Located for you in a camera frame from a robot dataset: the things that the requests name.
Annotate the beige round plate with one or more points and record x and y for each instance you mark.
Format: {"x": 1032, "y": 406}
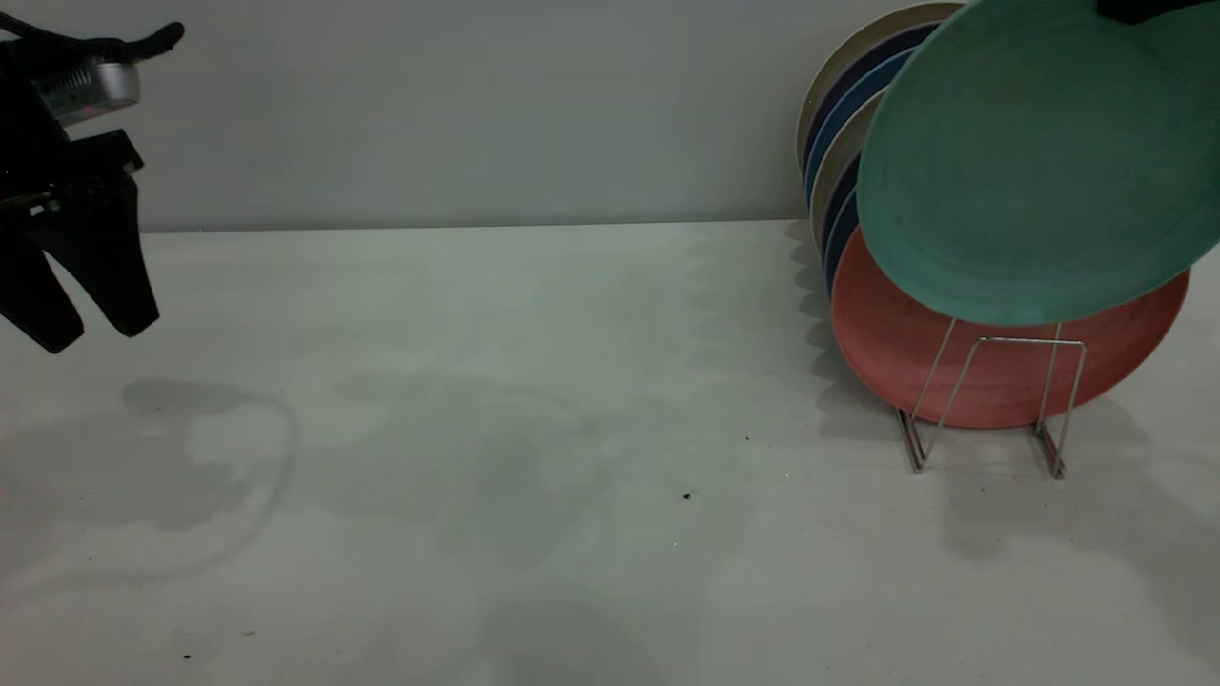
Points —
{"x": 877, "y": 38}
{"x": 837, "y": 152}

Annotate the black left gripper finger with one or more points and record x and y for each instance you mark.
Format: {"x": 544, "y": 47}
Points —
{"x": 38, "y": 305}
{"x": 110, "y": 267}

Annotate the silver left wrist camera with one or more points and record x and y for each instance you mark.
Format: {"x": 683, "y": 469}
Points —
{"x": 91, "y": 88}

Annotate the dark purple round plate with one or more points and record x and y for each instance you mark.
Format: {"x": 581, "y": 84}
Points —
{"x": 841, "y": 195}
{"x": 891, "y": 57}

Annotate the green round plate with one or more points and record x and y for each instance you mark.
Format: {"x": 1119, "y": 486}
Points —
{"x": 1039, "y": 171}

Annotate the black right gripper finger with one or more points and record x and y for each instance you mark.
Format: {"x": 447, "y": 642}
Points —
{"x": 1139, "y": 9}

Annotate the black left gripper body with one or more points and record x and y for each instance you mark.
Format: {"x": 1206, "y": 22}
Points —
{"x": 57, "y": 176}

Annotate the pink round plate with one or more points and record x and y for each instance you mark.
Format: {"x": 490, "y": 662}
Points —
{"x": 886, "y": 353}

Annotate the blue round plate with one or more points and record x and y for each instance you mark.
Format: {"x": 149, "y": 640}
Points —
{"x": 872, "y": 100}
{"x": 837, "y": 243}

